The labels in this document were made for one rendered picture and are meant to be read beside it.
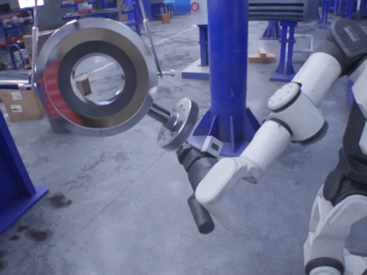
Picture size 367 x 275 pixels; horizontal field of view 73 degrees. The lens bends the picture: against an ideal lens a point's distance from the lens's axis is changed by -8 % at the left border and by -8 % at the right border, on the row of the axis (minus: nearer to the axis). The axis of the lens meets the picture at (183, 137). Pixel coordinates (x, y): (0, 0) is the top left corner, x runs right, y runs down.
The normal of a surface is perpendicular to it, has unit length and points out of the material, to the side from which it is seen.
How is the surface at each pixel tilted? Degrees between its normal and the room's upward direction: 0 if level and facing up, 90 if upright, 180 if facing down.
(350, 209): 90
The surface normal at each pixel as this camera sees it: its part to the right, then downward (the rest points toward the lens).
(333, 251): -0.29, 0.50
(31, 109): 0.04, 0.50
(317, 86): 0.32, -0.05
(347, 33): 0.00, -0.33
